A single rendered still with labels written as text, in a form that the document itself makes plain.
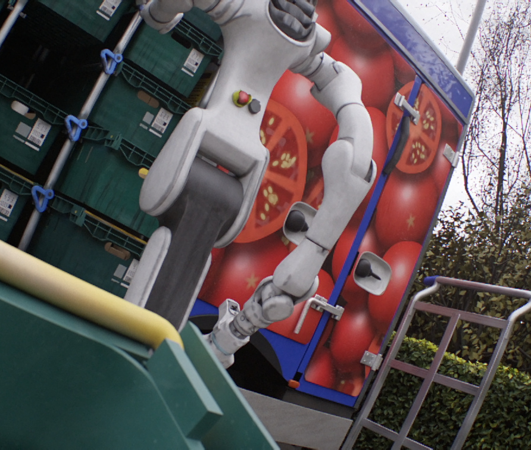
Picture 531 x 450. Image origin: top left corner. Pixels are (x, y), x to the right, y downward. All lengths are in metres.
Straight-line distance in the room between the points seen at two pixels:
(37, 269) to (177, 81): 2.45
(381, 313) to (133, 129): 1.60
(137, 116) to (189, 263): 1.23
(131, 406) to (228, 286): 2.48
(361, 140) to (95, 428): 1.32
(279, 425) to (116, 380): 2.97
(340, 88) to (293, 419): 1.96
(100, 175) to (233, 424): 2.01
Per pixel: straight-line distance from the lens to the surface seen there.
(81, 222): 2.13
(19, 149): 2.33
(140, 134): 2.55
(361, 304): 3.27
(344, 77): 1.64
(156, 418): 0.18
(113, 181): 2.19
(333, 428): 3.47
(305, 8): 1.61
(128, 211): 2.24
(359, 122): 1.50
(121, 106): 2.50
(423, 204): 3.52
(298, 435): 3.29
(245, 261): 2.69
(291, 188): 2.79
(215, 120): 1.42
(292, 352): 3.03
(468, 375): 3.97
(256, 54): 1.50
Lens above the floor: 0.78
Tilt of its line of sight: 8 degrees up
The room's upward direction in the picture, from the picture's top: 24 degrees clockwise
